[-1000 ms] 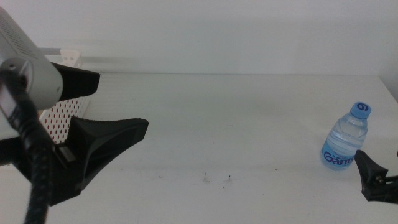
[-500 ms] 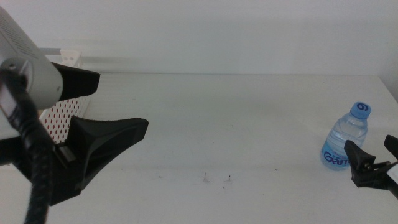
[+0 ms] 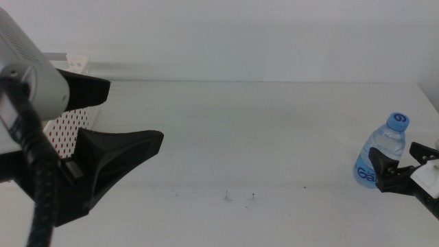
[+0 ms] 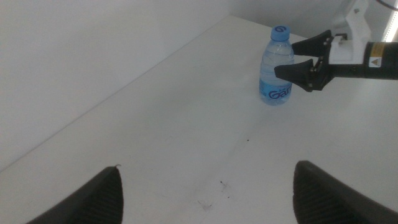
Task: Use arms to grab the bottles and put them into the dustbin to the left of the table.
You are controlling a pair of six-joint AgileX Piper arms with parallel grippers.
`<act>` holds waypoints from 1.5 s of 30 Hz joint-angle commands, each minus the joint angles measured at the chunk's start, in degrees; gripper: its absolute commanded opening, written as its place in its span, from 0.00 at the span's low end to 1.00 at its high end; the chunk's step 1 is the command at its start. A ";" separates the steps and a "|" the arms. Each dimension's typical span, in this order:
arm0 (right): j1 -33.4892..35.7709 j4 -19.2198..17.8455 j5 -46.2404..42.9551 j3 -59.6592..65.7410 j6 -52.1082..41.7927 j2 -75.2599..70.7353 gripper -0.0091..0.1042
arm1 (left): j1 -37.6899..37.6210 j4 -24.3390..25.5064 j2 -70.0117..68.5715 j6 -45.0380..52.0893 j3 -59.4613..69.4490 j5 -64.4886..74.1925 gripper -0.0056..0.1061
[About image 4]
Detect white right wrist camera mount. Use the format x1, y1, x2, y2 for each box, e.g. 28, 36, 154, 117
328, 0, 371, 65

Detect bright metal frame bar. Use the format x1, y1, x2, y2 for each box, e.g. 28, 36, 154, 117
382, 17, 398, 43

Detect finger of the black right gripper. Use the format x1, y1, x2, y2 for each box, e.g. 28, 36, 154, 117
291, 29, 333, 58
274, 58, 315, 93

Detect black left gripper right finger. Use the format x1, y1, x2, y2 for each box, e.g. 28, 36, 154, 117
292, 159, 398, 224

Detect small water bottle blue cap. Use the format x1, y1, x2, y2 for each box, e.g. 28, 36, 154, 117
259, 24, 295, 106

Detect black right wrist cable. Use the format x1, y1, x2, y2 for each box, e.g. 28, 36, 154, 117
374, 0, 398, 12

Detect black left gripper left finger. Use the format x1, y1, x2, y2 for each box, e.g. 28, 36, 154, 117
26, 164, 124, 224

